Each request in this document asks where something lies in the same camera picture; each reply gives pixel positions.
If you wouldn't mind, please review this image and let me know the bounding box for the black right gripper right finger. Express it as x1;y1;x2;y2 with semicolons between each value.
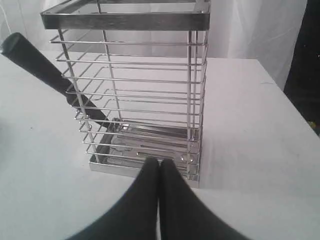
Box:
159;159;248;240

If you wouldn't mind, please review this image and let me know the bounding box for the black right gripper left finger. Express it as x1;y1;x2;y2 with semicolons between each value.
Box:
69;158;159;240

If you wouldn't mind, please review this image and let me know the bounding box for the black kitchen knife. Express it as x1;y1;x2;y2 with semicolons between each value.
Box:
0;32;119;131

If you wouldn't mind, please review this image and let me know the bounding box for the white backdrop curtain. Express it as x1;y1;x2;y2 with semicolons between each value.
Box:
0;0;307;62

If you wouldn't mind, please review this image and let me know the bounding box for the steel wire utensil rack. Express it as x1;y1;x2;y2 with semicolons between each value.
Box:
41;0;211;183

